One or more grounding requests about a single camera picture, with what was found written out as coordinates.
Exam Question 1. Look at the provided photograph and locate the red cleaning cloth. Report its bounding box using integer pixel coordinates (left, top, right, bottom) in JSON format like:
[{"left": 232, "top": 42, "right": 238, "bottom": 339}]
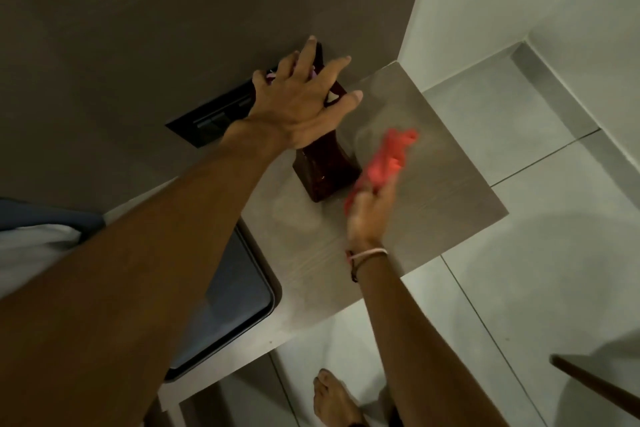
[{"left": 344, "top": 127, "right": 421, "bottom": 216}]

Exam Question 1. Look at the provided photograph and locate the dark red glossy box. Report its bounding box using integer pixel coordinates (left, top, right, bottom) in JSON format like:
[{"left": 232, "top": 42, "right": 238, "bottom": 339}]
[{"left": 265, "top": 66, "right": 363, "bottom": 203}]

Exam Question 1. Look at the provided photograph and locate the white bed sheet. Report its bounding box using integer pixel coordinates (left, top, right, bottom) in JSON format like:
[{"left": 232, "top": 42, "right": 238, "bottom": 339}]
[{"left": 0, "top": 224, "right": 84, "bottom": 300}]

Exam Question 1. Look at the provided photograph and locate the person's bare foot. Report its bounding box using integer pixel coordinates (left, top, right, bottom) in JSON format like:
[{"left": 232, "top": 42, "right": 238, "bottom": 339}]
[{"left": 313, "top": 368, "right": 367, "bottom": 427}]

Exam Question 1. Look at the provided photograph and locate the person's right hand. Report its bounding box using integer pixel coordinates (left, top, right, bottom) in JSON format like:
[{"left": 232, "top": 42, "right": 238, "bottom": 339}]
[{"left": 345, "top": 169, "right": 402, "bottom": 255}]

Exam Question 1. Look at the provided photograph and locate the person's right forearm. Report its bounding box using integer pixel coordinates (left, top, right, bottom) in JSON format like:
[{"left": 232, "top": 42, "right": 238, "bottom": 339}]
[{"left": 356, "top": 251, "right": 508, "bottom": 427}]

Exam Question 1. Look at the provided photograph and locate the pink wristband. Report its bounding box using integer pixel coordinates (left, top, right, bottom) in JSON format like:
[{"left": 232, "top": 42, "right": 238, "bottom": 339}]
[{"left": 347, "top": 247, "right": 389, "bottom": 264}]

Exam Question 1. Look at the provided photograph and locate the person's left hand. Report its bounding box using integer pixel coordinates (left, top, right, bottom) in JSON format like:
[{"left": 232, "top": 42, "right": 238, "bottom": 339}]
[{"left": 234, "top": 35, "right": 364, "bottom": 151}]

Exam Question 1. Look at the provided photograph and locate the person's left forearm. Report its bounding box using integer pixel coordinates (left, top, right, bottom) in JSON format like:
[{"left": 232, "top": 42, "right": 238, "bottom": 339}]
[{"left": 0, "top": 120, "right": 293, "bottom": 427}]

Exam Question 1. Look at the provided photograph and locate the dark wooden bar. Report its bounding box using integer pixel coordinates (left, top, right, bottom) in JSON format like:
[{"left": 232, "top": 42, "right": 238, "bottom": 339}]
[{"left": 549, "top": 354, "right": 640, "bottom": 421}]

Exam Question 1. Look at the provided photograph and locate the black wall switch panel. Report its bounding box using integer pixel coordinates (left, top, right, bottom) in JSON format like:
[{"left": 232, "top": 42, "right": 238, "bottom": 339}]
[{"left": 165, "top": 41, "right": 324, "bottom": 149}]

